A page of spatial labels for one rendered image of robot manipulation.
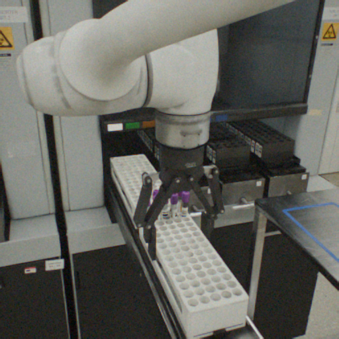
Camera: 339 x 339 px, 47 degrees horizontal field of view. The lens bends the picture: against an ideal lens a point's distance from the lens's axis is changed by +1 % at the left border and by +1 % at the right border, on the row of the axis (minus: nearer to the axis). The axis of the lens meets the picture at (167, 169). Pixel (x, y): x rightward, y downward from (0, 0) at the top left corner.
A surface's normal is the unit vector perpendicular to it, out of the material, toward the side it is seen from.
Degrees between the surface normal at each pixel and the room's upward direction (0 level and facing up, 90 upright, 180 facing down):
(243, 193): 90
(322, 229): 0
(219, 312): 90
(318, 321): 0
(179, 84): 96
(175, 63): 81
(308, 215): 0
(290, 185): 90
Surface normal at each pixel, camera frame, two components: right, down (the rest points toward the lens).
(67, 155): 0.32, 0.40
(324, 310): 0.01, -0.91
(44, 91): -0.10, 0.58
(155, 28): -0.33, 0.64
